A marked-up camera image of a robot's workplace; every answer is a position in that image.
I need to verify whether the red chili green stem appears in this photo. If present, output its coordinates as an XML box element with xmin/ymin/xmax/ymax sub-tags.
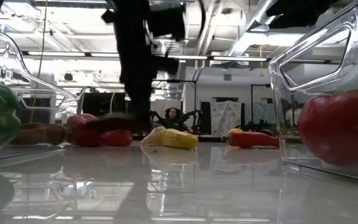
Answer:
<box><xmin>225</xmin><ymin>130</ymin><xmax>280</xmax><ymax>149</ymax></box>

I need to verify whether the floral cloth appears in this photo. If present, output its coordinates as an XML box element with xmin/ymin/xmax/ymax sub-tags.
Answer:
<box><xmin>209</xmin><ymin>100</ymin><xmax>242</xmax><ymax>129</ymax></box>

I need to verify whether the black cabinet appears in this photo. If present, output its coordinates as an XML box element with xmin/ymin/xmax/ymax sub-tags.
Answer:
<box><xmin>82</xmin><ymin>92</ymin><xmax>127</xmax><ymax>118</ymax></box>

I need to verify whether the red tomato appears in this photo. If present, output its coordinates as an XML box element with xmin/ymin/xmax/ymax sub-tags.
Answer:
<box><xmin>296</xmin><ymin>88</ymin><xmax>358</xmax><ymax>167</ymax></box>

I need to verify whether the pale cloth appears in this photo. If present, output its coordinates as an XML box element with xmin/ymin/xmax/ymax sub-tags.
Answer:
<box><xmin>253</xmin><ymin>102</ymin><xmax>276</xmax><ymax>125</ymax></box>

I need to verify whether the ribbed silver air duct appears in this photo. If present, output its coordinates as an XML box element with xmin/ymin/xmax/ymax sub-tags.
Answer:
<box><xmin>152</xmin><ymin>40</ymin><xmax>183</xmax><ymax>57</ymax></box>

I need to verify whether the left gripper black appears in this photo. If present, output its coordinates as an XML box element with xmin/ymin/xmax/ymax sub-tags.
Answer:
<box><xmin>101</xmin><ymin>0</ymin><xmax>186</xmax><ymax>132</ymax></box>

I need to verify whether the yellow banana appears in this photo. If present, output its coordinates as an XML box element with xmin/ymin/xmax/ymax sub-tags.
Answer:
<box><xmin>160</xmin><ymin>128</ymin><xmax>200</xmax><ymax>150</ymax></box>

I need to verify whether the person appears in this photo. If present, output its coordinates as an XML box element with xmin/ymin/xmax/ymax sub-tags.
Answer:
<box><xmin>158</xmin><ymin>107</ymin><xmax>189</xmax><ymax>133</ymax></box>

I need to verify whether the red pepper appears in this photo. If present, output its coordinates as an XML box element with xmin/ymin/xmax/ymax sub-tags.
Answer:
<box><xmin>66</xmin><ymin>113</ymin><xmax>105</xmax><ymax>147</ymax></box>
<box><xmin>99</xmin><ymin>129</ymin><xmax>133</xmax><ymax>147</ymax></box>

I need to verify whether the smooth silver air duct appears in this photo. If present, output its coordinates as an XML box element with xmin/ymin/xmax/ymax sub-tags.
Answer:
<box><xmin>228</xmin><ymin>0</ymin><xmax>279</xmax><ymax>57</ymax></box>

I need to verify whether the orange carrot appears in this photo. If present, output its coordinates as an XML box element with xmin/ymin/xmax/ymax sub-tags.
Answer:
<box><xmin>9</xmin><ymin>122</ymin><xmax>67</xmax><ymax>146</ymax></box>

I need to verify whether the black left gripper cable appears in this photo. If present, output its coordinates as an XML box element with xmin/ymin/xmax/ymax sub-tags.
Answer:
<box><xmin>197</xmin><ymin>0</ymin><xmax>208</xmax><ymax>37</ymax></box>

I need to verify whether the black stand frame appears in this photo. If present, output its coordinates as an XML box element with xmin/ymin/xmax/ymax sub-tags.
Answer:
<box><xmin>149</xmin><ymin>79</ymin><xmax>198</xmax><ymax>134</ymax></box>
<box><xmin>250</xmin><ymin>83</ymin><xmax>273</xmax><ymax>125</ymax></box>

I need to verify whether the ceiling light strip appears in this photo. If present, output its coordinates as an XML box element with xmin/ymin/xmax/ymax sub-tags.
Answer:
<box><xmin>213</xmin><ymin>56</ymin><xmax>268</xmax><ymax>62</ymax></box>
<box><xmin>90</xmin><ymin>52</ymin><xmax>120</xmax><ymax>58</ymax></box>
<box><xmin>168</xmin><ymin>55</ymin><xmax>209</xmax><ymax>60</ymax></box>
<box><xmin>27</xmin><ymin>51</ymin><xmax>86</xmax><ymax>57</ymax></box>

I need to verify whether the yellow hanging cable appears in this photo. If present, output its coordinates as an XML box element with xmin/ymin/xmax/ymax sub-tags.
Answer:
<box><xmin>109</xmin><ymin>91</ymin><xmax>117</xmax><ymax>116</ymax></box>

